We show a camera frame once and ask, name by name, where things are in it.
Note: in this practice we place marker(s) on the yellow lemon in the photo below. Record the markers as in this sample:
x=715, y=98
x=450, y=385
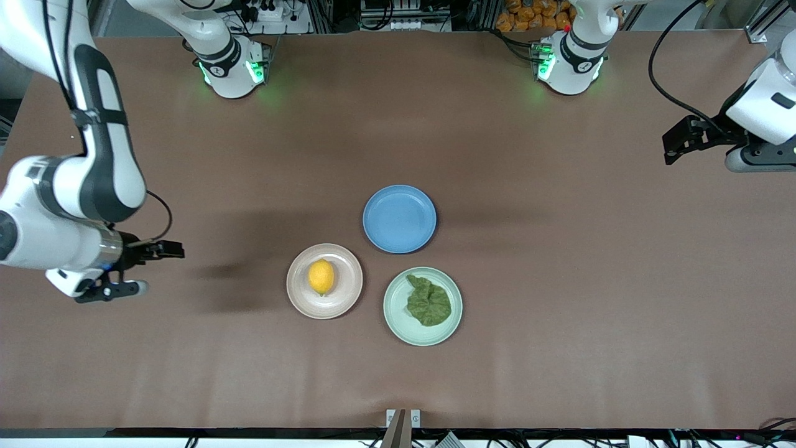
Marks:
x=321, y=277

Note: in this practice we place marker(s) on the green lettuce leaf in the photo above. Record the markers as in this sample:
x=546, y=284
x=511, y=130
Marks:
x=429, y=305

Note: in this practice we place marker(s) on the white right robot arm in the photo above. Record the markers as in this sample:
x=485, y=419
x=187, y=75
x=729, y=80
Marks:
x=106, y=155

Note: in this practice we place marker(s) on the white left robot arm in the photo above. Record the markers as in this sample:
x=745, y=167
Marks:
x=575, y=62

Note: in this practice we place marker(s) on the pink plate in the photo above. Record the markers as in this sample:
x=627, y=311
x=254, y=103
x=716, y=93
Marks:
x=345, y=298

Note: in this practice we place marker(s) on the bag of oranges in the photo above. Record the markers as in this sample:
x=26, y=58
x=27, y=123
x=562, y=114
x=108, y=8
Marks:
x=528, y=15

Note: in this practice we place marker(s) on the blue plate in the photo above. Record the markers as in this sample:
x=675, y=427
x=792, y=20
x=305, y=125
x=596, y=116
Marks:
x=399, y=219

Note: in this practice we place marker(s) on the white power strip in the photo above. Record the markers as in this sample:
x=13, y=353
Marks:
x=273, y=17

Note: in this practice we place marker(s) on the light green plate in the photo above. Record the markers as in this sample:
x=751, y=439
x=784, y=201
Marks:
x=423, y=333

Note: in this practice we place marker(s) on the background control equipment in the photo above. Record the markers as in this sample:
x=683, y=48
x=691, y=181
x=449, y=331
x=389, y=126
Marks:
x=404, y=12

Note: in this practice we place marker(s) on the aluminium frame profile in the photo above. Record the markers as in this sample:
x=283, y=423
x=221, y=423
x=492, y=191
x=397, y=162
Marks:
x=762, y=25

